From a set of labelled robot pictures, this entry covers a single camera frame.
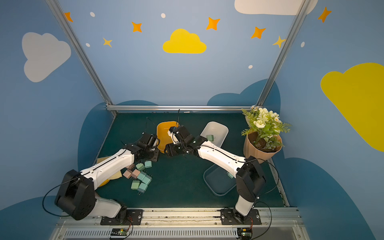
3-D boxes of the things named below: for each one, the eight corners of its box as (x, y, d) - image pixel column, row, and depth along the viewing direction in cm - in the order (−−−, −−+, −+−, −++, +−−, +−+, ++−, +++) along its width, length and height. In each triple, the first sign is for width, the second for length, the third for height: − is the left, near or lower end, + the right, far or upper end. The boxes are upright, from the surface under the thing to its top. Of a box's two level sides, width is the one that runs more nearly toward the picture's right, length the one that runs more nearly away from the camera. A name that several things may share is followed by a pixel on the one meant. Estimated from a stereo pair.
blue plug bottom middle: (136, 194, 84) (135, 192, 82) (141, 183, 88) (140, 182, 86) (143, 196, 83) (142, 195, 81) (148, 185, 87) (147, 184, 85)
